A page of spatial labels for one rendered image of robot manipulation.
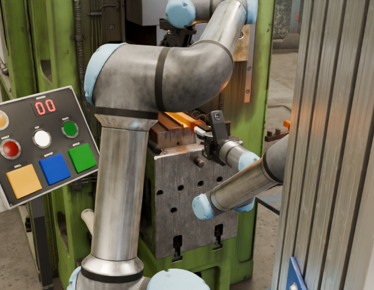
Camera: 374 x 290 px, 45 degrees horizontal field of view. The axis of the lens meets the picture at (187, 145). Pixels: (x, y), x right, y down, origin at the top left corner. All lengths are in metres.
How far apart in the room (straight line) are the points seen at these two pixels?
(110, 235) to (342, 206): 0.52
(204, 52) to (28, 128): 0.70
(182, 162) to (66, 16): 0.65
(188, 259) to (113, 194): 1.15
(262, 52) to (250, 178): 0.93
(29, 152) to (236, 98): 0.95
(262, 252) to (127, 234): 1.95
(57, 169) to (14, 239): 1.61
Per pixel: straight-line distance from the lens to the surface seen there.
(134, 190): 0.82
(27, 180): 1.31
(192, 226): 1.84
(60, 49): 1.61
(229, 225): 1.94
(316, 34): 0.47
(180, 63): 0.77
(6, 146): 1.31
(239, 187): 1.18
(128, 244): 0.84
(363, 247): 0.35
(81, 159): 1.41
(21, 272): 2.66
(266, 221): 3.00
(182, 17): 1.14
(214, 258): 2.00
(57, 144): 1.38
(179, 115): 1.72
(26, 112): 1.37
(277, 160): 1.05
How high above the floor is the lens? 1.59
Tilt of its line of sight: 23 degrees down
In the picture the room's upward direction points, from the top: 1 degrees clockwise
